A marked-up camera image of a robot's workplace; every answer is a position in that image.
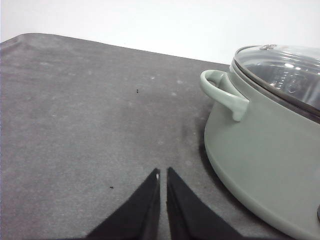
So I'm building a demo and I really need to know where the glass steamer lid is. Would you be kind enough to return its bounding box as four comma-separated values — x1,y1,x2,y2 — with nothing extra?
234,44,320,118

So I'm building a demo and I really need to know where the green electric steamer pot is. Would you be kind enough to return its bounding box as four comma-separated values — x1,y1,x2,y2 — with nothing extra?
201,66,320,240

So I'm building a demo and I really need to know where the dark grey table mat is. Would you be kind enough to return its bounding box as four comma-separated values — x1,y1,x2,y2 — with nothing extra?
0,33,297,240

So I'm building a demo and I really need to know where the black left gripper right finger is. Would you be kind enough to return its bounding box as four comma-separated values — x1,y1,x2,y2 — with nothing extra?
166,167,244,240

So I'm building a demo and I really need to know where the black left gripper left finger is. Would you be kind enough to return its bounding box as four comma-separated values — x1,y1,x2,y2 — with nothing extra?
86,168,161,240

